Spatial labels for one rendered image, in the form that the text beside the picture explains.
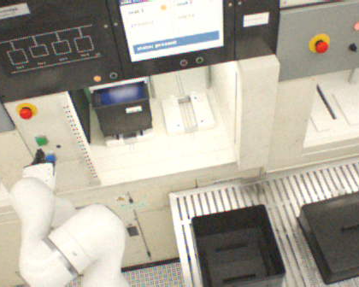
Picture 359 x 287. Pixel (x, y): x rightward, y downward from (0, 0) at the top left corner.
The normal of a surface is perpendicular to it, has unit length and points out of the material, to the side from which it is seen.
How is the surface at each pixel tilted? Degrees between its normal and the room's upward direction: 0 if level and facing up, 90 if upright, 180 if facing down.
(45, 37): 90
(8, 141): 90
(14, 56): 90
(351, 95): 0
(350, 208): 0
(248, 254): 0
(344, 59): 90
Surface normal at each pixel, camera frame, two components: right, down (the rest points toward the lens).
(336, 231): -0.09, -0.63
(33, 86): 0.16, 0.75
